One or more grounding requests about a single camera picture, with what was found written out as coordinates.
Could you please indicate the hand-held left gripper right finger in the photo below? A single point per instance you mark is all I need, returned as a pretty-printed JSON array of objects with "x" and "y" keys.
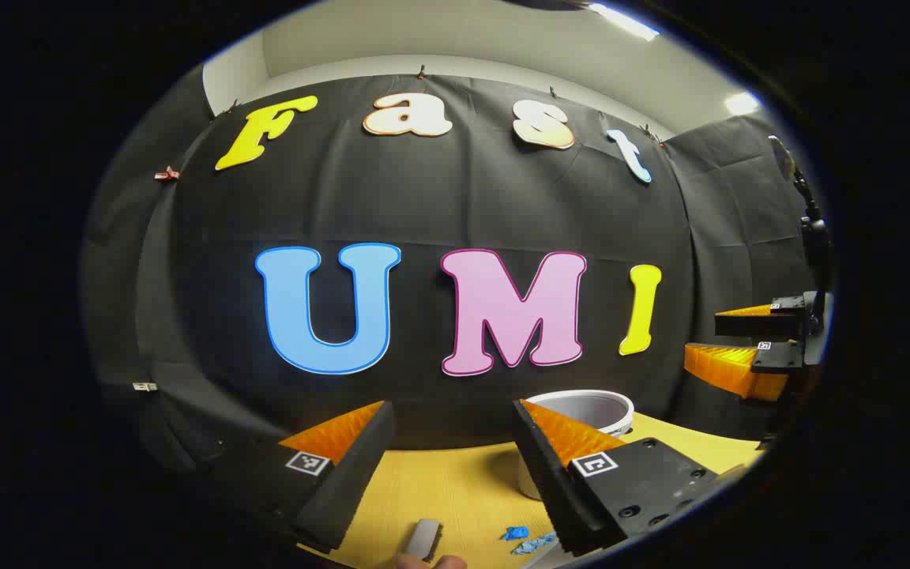
[{"x": 554, "y": 482}]

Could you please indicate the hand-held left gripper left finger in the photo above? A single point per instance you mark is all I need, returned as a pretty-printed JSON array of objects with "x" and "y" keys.
[{"x": 348, "y": 482}]

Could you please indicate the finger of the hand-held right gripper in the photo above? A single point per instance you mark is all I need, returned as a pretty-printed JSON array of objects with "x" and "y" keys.
[
  {"x": 755, "y": 322},
  {"x": 731, "y": 367}
]

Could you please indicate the blue paper scrap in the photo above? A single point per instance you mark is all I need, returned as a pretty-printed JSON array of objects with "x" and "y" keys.
[
  {"x": 535, "y": 544},
  {"x": 514, "y": 533}
]

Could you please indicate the white ribbed garbage bin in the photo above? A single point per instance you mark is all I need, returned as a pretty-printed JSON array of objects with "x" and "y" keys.
[{"x": 593, "y": 411}]

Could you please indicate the small grey broom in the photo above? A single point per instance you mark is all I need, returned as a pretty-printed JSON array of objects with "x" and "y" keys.
[{"x": 423, "y": 539}]

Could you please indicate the yellow wooden desktop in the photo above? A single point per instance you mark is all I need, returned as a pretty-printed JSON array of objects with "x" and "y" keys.
[{"x": 455, "y": 490}]

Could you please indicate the ceiling light panel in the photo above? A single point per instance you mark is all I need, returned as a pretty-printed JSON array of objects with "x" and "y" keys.
[
  {"x": 623, "y": 21},
  {"x": 742, "y": 103}
]

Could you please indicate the small white tag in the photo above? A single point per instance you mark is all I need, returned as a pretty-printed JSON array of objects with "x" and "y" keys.
[{"x": 144, "y": 386}]

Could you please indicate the black backdrop cloth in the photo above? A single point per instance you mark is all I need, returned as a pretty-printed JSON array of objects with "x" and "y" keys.
[{"x": 423, "y": 213}]

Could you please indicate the small red clip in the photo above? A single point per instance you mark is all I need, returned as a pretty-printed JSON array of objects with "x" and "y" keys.
[{"x": 166, "y": 174}]

